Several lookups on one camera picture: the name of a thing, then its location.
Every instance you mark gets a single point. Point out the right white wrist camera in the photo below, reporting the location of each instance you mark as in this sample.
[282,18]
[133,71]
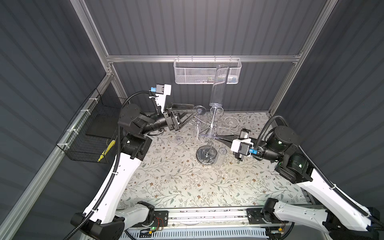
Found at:
[244,147]

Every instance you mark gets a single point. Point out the black wire wall basket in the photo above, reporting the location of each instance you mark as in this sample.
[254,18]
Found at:
[74,142]

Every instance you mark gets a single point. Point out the black pad in basket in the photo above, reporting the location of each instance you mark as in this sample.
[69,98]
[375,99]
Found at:
[103,127]

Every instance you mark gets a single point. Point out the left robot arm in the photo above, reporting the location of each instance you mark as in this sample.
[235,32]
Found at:
[100,220]

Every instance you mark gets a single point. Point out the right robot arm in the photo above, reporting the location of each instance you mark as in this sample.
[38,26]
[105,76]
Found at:
[341,217]

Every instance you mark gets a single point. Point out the yellow black striped object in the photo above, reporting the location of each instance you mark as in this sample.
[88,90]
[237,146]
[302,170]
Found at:
[104,154]

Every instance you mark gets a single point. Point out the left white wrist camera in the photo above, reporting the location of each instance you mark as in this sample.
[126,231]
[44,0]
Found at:
[160,94]

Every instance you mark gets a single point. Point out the white mesh wall basket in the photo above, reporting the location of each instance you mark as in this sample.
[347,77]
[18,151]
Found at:
[188,69]

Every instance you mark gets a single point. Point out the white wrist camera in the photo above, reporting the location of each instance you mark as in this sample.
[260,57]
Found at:
[160,94]
[244,147]

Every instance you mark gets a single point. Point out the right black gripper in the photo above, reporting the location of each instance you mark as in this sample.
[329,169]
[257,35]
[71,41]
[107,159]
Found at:
[245,133]

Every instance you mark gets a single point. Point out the items in white basket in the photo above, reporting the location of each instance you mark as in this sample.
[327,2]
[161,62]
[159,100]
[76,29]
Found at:
[210,80]

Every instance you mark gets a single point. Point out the chrome wine glass rack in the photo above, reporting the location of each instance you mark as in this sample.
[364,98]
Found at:
[208,153]

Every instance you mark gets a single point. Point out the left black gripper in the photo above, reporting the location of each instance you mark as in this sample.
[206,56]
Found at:
[172,118]

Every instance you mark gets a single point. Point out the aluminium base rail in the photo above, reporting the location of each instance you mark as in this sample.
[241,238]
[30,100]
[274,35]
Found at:
[207,217]

